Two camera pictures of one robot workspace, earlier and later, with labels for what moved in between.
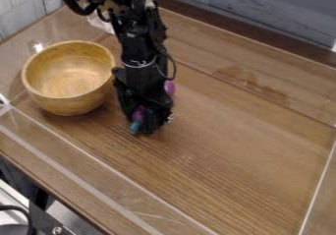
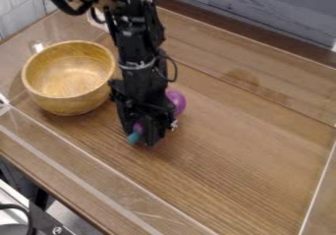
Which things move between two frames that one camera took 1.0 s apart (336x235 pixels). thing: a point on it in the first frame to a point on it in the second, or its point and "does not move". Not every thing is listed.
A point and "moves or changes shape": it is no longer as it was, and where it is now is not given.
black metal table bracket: (41, 223) does not move
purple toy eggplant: (139, 110) moves or changes shape
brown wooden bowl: (67, 76) does not move
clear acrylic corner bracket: (99, 22) does not move
